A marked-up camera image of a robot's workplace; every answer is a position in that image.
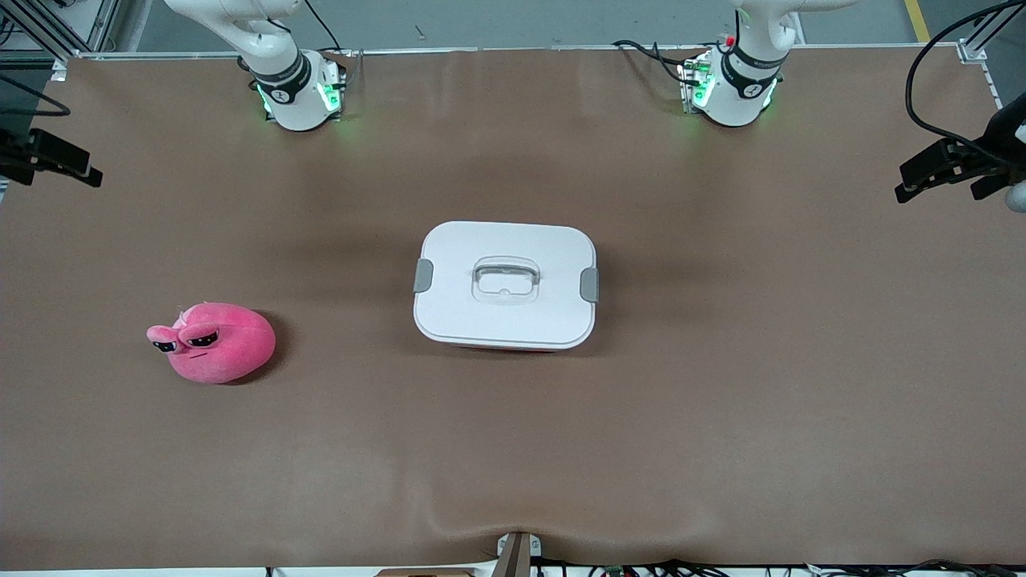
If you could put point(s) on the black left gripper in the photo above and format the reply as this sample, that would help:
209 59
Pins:
992 154

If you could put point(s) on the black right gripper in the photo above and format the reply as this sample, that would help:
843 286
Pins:
18 150

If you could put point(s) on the pink plush toy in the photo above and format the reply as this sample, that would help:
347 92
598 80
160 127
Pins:
216 344

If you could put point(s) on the white box lid grey clips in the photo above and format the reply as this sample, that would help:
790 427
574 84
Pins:
505 316

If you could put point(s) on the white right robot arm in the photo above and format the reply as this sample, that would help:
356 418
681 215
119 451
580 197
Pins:
295 110

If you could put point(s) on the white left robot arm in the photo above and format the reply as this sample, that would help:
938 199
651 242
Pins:
733 108

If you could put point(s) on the pink plastic box base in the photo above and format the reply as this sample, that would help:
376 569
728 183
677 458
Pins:
505 349

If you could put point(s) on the brown table mat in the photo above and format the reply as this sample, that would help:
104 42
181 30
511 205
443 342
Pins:
721 441

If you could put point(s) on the brown wooden board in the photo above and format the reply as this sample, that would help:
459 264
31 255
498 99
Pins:
425 572

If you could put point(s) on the aluminium frame post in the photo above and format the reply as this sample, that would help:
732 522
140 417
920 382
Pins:
972 52

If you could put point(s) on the aluminium frame struts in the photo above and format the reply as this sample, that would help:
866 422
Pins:
103 28

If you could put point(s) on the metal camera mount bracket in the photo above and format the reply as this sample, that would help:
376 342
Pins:
513 557

